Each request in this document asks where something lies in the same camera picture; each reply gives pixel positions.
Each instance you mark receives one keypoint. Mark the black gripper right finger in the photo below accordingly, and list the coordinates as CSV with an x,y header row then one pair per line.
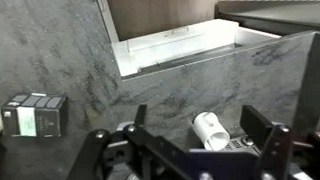
x,y
276,153

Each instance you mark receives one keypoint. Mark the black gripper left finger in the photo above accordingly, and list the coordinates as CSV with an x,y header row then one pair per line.
x,y
140,146

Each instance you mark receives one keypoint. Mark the white ceramic mug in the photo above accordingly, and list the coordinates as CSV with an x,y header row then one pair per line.
x,y
208,130

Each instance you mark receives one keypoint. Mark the black silver toaster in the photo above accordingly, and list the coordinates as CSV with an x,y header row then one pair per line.
x,y
241,145

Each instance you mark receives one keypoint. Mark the black cardboard box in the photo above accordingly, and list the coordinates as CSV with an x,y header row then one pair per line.
x,y
43,116

